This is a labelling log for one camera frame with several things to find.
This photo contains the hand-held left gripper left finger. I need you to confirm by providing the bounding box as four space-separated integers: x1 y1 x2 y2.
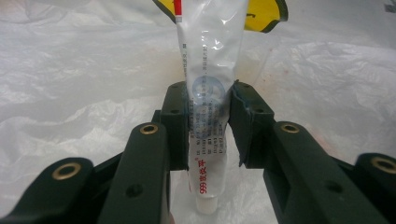
96 81 190 224

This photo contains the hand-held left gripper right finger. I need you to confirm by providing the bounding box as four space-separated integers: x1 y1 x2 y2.
228 79 390 224

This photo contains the clear plastic bag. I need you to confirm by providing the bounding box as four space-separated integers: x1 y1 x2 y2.
0 0 396 224

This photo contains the white ointment tube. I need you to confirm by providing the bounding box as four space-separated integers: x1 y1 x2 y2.
173 0 250 216

